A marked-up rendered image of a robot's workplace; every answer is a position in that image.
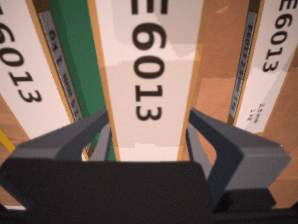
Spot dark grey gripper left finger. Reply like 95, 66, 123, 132
7, 107, 112, 161

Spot brown cardboard pack with white e6013 label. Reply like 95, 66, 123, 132
87, 0, 211, 161

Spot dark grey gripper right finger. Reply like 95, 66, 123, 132
185, 107, 291, 207

